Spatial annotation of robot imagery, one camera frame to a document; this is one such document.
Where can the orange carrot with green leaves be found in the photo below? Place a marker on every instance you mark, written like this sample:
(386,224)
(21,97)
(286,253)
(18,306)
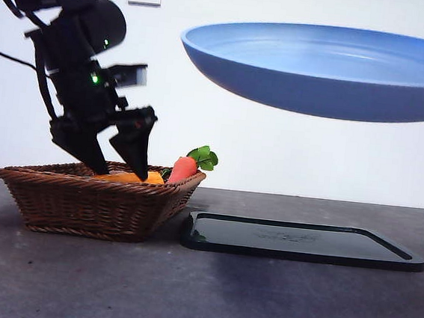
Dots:
(182,169)

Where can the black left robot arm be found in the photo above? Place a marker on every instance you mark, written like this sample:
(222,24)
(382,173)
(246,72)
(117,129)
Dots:
(73,78)

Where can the green leafy vegetable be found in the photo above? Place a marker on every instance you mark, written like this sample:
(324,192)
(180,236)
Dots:
(165,173)

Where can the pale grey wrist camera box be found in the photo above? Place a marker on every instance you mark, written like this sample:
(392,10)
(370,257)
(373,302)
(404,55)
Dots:
(133,76)

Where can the blue round plate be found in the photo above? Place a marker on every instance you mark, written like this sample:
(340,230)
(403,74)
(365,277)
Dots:
(317,82)

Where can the brown wicker basket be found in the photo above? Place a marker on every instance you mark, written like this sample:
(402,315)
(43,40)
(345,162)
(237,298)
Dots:
(79,206)

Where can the yellow orange corn cob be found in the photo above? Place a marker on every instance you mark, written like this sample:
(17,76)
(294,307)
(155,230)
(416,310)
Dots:
(154,178)

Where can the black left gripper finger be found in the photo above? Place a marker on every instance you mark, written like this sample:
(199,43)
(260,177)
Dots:
(89,147)
(134,147)

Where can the black rectangular tray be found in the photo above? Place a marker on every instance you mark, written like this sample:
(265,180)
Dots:
(301,246)

